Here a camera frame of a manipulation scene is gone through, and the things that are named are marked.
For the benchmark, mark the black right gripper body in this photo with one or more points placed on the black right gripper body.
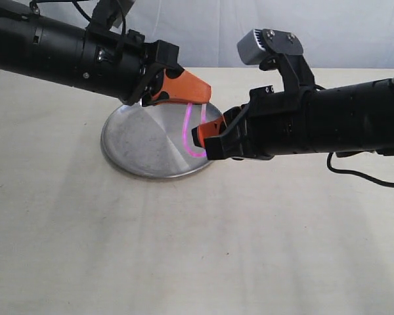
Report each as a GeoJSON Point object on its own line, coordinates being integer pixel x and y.
{"type": "Point", "coordinates": [269, 125]}

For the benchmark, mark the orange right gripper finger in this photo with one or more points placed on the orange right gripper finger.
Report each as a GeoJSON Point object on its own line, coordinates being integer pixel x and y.
{"type": "Point", "coordinates": [207, 130]}

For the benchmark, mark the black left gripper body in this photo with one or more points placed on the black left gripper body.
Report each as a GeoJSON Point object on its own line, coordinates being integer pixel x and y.
{"type": "Point", "coordinates": [125, 66]}

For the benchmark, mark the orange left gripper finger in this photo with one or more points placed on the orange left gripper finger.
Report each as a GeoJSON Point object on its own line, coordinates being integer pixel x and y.
{"type": "Point", "coordinates": [172, 86]}

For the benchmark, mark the pink glow stick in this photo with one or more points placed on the pink glow stick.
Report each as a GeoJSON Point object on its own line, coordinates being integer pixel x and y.
{"type": "Point", "coordinates": [186, 134]}

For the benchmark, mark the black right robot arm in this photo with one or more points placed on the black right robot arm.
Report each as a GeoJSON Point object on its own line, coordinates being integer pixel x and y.
{"type": "Point", "coordinates": [352, 119]}

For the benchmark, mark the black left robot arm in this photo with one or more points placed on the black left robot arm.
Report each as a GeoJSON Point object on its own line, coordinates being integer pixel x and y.
{"type": "Point", "coordinates": [38, 46]}

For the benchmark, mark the round stainless steel plate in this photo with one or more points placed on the round stainless steel plate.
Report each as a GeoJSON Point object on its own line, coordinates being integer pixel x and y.
{"type": "Point", "coordinates": [147, 141]}

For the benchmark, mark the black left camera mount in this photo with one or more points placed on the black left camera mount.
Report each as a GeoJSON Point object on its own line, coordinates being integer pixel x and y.
{"type": "Point", "coordinates": [101, 21]}

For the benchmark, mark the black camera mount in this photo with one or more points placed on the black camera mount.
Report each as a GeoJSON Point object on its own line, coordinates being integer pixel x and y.
{"type": "Point", "coordinates": [284, 52]}
{"type": "Point", "coordinates": [101, 21]}

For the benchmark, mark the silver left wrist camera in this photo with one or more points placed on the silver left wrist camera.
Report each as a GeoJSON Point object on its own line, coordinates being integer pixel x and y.
{"type": "Point", "coordinates": [121, 9]}

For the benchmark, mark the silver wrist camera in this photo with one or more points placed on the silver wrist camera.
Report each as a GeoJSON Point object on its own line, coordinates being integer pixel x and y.
{"type": "Point", "coordinates": [251, 49]}
{"type": "Point", "coordinates": [121, 9]}

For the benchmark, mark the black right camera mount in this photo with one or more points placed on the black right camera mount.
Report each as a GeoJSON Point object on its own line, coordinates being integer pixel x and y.
{"type": "Point", "coordinates": [284, 52]}

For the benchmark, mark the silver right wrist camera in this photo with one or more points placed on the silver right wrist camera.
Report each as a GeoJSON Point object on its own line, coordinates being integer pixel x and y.
{"type": "Point", "coordinates": [251, 49]}

